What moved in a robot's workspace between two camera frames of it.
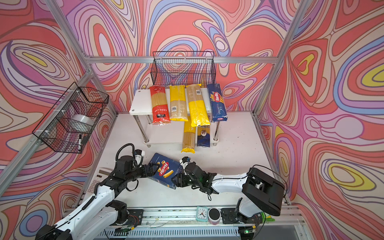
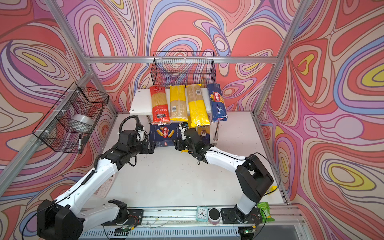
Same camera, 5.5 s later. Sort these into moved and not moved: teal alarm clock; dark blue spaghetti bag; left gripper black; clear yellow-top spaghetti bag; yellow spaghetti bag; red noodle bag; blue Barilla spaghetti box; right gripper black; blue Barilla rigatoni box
Moved: blue Barilla rigatoni box; right gripper black; left gripper black
Not moved: dark blue spaghetti bag; blue Barilla spaghetti box; yellow spaghetti bag; clear yellow-top spaghetti bag; red noodle bag; teal alarm clock
